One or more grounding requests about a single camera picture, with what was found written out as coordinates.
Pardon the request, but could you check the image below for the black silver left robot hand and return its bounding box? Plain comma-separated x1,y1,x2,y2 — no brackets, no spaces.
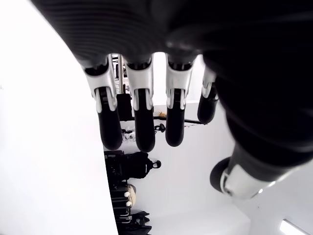
29,0,313,199

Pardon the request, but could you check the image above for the black cabinet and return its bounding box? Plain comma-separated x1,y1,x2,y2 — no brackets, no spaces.
116,93,135,121

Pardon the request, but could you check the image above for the beige hat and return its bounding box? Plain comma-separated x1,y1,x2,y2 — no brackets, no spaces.
124,184,136,207

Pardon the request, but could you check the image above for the black storage rack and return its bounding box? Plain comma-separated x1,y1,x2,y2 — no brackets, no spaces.
104,150,133,235

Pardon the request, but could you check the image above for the black cloth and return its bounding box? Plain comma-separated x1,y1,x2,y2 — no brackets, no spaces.
133,211,152,235

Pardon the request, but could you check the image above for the ceiling light strip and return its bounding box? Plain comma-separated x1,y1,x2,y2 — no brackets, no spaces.
279,219,311,235

